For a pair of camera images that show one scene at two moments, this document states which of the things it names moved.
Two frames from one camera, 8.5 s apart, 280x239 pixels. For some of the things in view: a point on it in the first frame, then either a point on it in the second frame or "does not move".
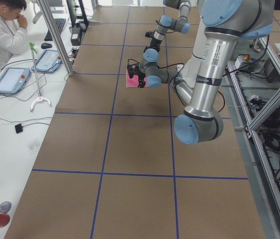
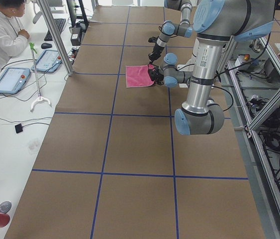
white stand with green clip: [39, 98] does not move
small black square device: [18, 128] does not move
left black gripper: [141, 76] → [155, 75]
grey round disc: [4, 206] does not move
